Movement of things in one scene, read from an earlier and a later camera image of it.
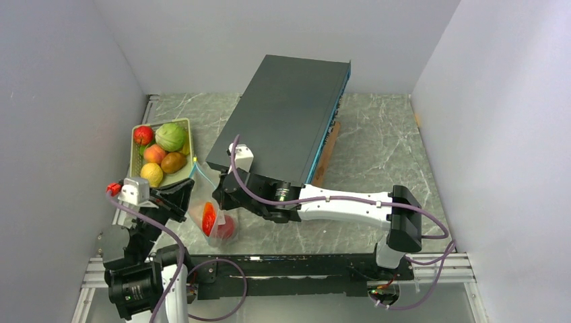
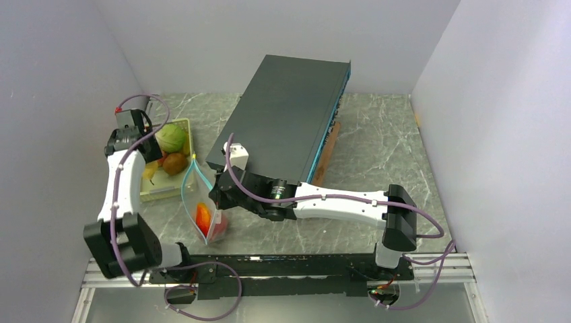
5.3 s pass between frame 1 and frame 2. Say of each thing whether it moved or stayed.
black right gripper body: stayed
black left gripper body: moved
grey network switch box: stayed
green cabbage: stayed
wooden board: stayed
